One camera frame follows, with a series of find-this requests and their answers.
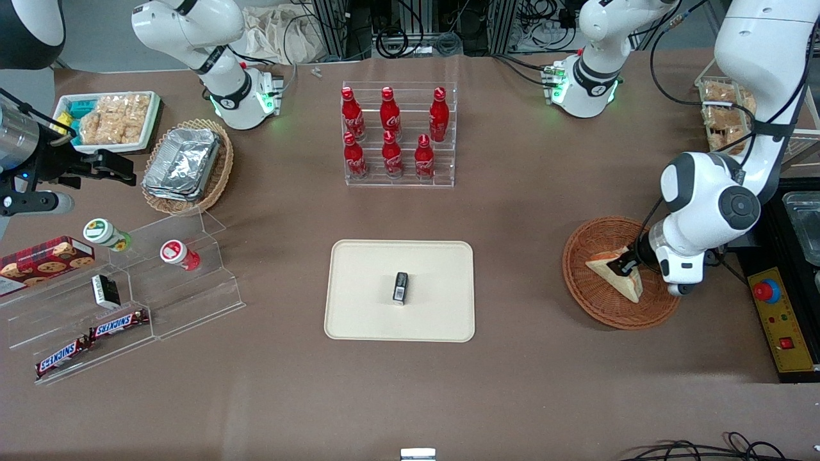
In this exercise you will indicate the teal snack packet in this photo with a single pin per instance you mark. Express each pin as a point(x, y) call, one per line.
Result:
point(80, 109)

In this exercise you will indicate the red cola bottle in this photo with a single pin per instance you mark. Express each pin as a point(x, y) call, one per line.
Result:
point(391, 155)
point(354, 157)
point(352, 115)
point(439, 115)
point(389, 114)
point(424, 159)

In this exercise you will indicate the round brown wicker basket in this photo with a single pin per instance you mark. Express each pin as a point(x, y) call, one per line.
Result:
point(589, 301)

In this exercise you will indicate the yellow snack packet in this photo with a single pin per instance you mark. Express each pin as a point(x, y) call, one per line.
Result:
point(64, 123)

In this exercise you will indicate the clear tape roll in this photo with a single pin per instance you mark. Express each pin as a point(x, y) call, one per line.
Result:
point(450, 43)

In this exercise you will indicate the white rectangular snack tray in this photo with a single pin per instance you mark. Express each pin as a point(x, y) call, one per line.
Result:
point(64, 144)

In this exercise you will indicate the yellow emergency stop box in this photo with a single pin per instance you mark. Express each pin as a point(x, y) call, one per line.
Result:
point(781, 320)

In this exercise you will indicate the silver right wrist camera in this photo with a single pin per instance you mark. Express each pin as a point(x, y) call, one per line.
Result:
point(38, 203)

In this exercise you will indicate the clear acrylic step stand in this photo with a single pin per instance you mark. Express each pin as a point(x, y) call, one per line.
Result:
point(192, 301)

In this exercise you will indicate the oval light wicker basket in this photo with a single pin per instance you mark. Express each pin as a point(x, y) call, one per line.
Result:
point(224, 166)

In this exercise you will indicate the steel pan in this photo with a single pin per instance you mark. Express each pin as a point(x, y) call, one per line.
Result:
point(804, 227)

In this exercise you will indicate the red lid yogurt cup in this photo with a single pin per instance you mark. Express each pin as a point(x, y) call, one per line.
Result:
point(176, 253)

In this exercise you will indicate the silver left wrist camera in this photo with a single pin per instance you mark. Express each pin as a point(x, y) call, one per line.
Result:
point(680, 289)

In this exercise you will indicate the crispy snack bag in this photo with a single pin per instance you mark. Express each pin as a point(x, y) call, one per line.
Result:
point(727, 139)
point(724, 117)
point(721, 93)

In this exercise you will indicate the black appliance frame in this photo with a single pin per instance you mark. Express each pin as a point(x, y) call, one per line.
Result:
point(772, 211)

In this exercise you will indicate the red cookie box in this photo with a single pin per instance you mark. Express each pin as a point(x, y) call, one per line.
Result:
point(45, 262)

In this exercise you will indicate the green lid yogurt cup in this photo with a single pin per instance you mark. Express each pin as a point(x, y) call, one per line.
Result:
point(102, 232)

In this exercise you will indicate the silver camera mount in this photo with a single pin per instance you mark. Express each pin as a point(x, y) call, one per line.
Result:
point(418, 454)

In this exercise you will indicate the beige plastic tray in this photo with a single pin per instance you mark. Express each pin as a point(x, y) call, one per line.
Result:
point(365, 288)

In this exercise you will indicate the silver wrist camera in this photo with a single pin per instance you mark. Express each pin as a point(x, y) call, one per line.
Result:
point(680, 289)
point(38, 203)

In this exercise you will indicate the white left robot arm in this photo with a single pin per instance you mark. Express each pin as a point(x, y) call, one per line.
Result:
point(705, 186)

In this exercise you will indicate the aluminium profile post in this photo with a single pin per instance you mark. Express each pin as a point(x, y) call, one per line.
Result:
point(330, 29)
point(503, 25)

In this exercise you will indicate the clear acrylic bottle rack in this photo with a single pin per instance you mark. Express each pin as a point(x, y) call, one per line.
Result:
point(448, 173)

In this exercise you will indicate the snickers chocolate bar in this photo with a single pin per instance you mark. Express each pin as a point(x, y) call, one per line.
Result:
point(63, 357)
point(118, 324)

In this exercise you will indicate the black and white small box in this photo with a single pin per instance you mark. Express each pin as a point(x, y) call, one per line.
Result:
point(104, 291)

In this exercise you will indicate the aluminium foil container stack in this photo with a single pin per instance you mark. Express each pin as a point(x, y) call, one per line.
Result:
point(182, 163)

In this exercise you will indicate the rice cracker bag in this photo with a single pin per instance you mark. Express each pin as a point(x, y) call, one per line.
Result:
point(99, 125)
point(134, 115)

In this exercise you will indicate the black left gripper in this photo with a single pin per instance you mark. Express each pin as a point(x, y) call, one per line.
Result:
point(630, 262)

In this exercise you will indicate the white cloth bag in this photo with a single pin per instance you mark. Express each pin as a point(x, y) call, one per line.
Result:
point(275, 35)

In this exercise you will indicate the triangular sandwich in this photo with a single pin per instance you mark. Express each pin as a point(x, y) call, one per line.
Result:
point(605, 264)

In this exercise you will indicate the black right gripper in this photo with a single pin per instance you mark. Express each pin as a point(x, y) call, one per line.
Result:
point(56, 160)

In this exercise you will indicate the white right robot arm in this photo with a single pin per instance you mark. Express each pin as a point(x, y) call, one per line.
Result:
point(224, 83)

